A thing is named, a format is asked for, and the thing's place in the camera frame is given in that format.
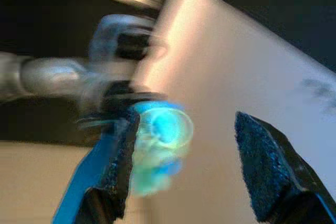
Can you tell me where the blue green translucent key tag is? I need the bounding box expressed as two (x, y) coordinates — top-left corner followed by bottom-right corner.
(130, 100), (195, 199)

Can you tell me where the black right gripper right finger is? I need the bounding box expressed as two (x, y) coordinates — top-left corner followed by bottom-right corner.
(234, 111), (336, 224)

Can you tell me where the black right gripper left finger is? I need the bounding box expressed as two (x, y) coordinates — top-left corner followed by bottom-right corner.
(51, 107), (141, 224)

